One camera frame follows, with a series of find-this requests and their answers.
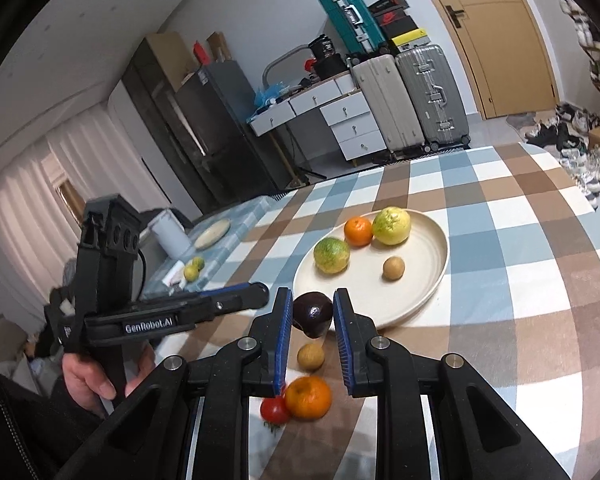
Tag person's black jacket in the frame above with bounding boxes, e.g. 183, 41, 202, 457
0, 355, 111, 480

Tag teal suitcase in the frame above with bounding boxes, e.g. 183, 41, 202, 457
315, 0, 388, 57

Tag white paper packet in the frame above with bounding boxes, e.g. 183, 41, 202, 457
162, 262, 188, 288

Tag grey refrigerator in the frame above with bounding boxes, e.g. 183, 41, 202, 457
174, 60, 293, 193

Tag wooden shoe rack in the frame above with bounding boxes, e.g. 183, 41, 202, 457
560, 0, 600, 116

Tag plain black shoe box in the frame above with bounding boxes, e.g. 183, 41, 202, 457
382, 17, 418, 41

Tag narrow brown box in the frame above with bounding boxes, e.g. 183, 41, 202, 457
206, 32, 233, 63

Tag small cream plate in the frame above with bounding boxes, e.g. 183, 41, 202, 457
194, 220, 231, 249

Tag pale yellow guava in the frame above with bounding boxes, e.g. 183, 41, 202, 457
371, 206, 412, 246

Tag grey metal hoop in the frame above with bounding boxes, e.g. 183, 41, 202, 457
261, 45, 311, 92

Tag silver suitcase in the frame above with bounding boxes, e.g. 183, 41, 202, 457
395, 44, 471, 152

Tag yellow wooden door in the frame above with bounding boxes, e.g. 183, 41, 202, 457
410, 0, 561, 121

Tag black shoe box red logo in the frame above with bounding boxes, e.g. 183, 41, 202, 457
375, 7, 412, 29

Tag small orange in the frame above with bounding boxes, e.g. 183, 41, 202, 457
343, 216, 374, 247

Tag dark wardrobe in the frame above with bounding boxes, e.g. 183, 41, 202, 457
121, 35, 216, 213

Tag light blue checked cloth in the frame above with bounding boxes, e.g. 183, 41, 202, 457
140, 195, 276, 306

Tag white canister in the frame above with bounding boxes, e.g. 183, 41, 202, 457
147, 208, 193, 257

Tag mottled green-yellow guava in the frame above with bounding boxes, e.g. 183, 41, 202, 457
313, 236, 351, 275

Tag black printed box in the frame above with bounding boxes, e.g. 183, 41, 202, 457
307, 35, 337, 60

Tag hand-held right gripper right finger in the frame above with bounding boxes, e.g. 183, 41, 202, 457
332, 287, 571, 480

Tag scattered sneakers group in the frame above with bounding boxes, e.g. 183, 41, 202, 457
525, 102, 600, 208

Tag blue plastic bag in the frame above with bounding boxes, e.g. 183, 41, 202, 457
254, 81, 286, 108

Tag large cardboard box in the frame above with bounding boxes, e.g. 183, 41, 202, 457
145, 31, 201, 92

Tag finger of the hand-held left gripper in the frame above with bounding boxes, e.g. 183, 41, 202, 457
179, 282, 271, 329
129, 283, 254, 312

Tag black bag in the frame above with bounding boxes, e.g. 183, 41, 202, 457
312, 53, 348, 81

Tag person's left hand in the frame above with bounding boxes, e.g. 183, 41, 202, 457
61, 341, 157, 417

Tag dark purple passion fruit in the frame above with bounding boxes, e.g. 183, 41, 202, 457
292, 291, 335, 339

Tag yellow black shoe box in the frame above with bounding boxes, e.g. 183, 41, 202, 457
387, 28, 428, 54

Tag grey door mat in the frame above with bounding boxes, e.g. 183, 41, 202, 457
512, 110, 561, 134

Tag white curtains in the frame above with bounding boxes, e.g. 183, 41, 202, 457
0, 102, 126, 321

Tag black red-striped shoe box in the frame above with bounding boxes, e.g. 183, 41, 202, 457
367, 0, 410, 14

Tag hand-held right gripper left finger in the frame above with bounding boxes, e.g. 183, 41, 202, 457
55, 287, 295, 480

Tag large orange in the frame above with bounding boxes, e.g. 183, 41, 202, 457
285, 376, 333, 421

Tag large cream plate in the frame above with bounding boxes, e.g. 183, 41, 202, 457
292, 209, 451, 330

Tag red tomato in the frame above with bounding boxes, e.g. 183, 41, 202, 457
260, 396, 292, 428

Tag blue brown checked tablecloth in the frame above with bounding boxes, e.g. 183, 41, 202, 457
150, 142, 600, 480

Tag white ribbed suitcase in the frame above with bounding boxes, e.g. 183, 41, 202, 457
351, 53, 426, 153

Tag white desk with drawers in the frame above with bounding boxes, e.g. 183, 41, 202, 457
246, 72, 388, 168

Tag brown longan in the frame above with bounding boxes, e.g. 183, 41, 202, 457
297, 343, 326, 372
382, 256, 406, 281

